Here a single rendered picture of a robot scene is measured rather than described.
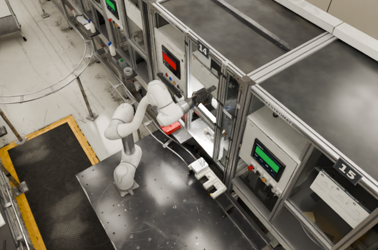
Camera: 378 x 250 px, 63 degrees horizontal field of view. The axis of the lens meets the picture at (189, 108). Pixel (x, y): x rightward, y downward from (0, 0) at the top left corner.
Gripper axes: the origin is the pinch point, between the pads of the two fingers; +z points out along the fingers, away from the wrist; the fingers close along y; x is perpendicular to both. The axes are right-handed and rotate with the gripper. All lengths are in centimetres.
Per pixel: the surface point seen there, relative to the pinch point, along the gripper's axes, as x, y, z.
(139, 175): -44, 105, -62
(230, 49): -5.4, -17.2, 22.4
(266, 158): 52, 23, 0
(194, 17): -48, -20, 26
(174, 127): -51, 81, -12
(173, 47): -53, -2, 6
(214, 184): 12, 96, -17
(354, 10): -97, 148, 352
